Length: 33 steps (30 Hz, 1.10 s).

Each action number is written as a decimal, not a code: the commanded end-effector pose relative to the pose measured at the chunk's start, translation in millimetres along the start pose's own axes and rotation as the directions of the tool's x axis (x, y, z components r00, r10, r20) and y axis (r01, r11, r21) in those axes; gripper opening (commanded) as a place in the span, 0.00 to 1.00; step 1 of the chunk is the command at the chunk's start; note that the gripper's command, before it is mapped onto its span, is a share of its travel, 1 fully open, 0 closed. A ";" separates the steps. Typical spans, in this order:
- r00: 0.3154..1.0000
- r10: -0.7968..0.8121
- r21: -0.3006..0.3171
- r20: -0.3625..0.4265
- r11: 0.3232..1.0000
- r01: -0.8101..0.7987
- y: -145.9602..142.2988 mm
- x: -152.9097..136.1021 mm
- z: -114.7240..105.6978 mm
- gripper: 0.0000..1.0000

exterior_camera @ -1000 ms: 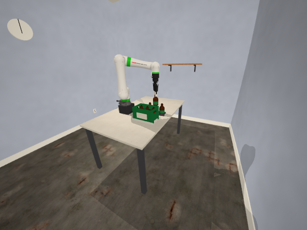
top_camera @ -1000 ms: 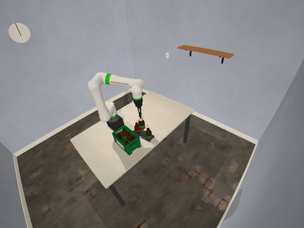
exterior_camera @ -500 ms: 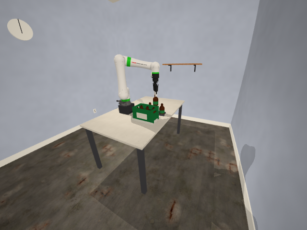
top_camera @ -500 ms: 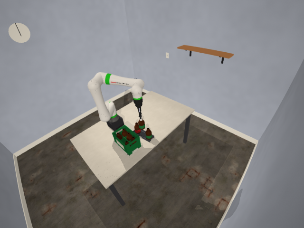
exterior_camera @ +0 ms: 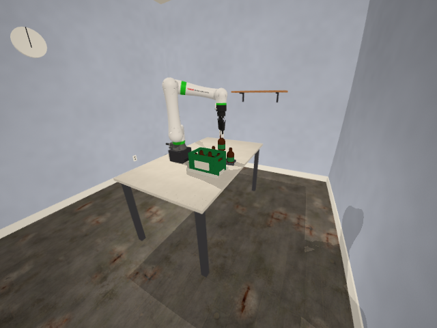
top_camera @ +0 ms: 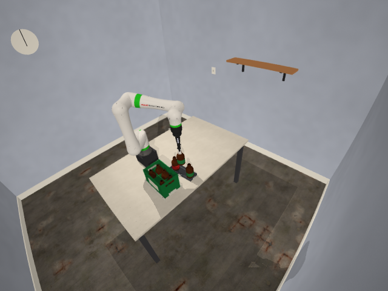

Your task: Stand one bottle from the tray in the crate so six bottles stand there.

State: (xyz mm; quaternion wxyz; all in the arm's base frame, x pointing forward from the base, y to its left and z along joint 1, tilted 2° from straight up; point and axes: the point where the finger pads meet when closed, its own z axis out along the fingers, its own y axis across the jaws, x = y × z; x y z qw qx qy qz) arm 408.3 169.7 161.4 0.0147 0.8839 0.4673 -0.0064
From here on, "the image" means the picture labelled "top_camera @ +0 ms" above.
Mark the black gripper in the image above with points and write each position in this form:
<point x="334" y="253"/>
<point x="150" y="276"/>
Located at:
<point x="177" y="137"/>

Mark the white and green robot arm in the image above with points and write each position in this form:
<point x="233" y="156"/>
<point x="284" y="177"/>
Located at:
<point x="137" y="142"/>

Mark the green bottle crate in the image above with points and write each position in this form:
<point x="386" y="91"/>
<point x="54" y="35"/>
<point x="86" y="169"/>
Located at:
<point x="162" y="189"/>

